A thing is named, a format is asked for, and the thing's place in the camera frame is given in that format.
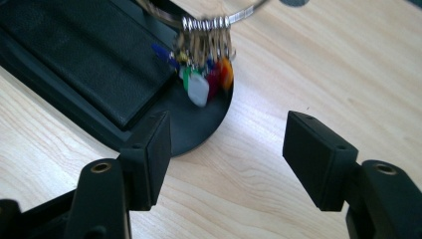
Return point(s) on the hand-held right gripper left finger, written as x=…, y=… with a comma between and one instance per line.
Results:
x=147, y=159

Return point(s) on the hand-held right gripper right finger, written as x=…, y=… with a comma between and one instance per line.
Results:
x=318, y=162

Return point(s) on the black key stand with tray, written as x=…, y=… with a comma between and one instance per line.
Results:
x=199, y=126

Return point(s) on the grey round table grommet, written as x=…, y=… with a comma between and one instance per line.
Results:
x=293, y=2

